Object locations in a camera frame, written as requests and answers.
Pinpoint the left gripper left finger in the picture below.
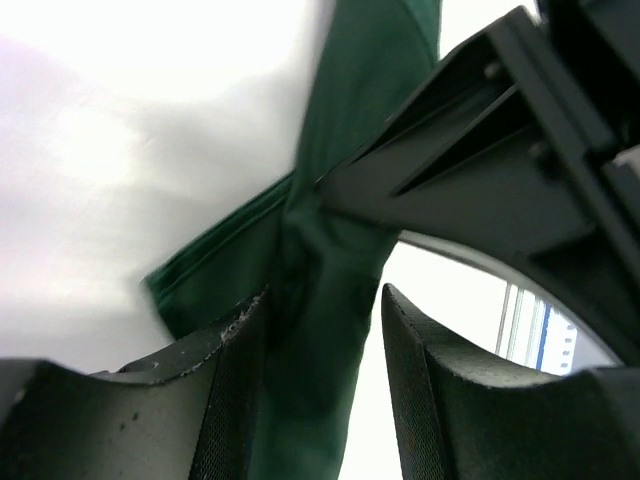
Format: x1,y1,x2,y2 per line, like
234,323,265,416
1,293,270,479

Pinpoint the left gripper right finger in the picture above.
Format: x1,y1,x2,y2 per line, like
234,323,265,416
381,284,639,479

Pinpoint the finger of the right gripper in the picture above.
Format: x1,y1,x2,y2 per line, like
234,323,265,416
318,7,639,365

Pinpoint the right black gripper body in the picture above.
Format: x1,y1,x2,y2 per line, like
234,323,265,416
519,0,640,211

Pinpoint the dark green cloth napkin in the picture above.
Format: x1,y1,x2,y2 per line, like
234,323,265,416
145,1,441,479

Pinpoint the aluminium front rail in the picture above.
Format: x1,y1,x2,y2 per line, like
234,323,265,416
494,283,548,370

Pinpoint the white slotted cable duct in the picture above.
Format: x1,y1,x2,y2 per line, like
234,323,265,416
536,304,578,376

